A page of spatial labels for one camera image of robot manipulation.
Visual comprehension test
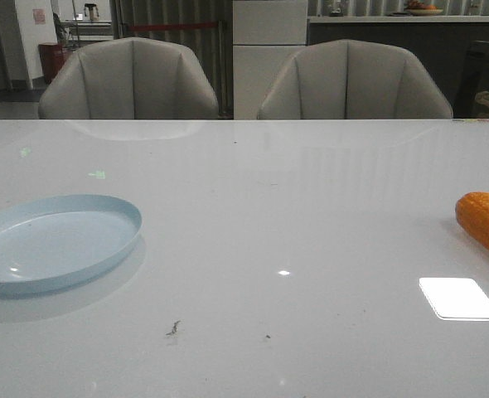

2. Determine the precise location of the fruit bowl on counter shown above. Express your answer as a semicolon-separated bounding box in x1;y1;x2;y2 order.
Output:
404;0;443;17

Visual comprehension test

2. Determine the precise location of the dark counter with white top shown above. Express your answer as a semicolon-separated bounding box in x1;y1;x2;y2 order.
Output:
307;16;489;106

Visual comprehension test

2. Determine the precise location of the dark side chair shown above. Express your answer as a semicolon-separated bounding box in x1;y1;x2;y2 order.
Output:
453;41;489;118

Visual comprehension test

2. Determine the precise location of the grey upholstered chair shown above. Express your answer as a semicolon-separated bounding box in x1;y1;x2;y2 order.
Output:
38;37;219;119
257;39;453;120

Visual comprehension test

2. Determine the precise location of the light blue round plate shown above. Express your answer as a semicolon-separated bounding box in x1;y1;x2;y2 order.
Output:
0;194;143;296

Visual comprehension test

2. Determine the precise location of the pink wall notice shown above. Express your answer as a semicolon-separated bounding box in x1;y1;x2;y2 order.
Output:
32;8;46;25

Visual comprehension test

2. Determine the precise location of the right grey upholstered chair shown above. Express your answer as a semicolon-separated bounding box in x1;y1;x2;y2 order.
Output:
257;39;453;120

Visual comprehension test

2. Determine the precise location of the red bin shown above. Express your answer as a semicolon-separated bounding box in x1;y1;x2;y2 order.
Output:
38;43;65;84

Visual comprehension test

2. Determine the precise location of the white cabinet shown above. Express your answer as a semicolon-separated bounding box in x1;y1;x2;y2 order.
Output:
232;1;308;119

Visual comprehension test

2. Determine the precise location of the orange corn cob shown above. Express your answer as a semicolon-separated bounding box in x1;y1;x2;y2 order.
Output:
455;192;489;250

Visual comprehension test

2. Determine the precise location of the left grey upholstered chair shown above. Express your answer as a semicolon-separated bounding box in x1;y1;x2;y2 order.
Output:
38;37;219;119

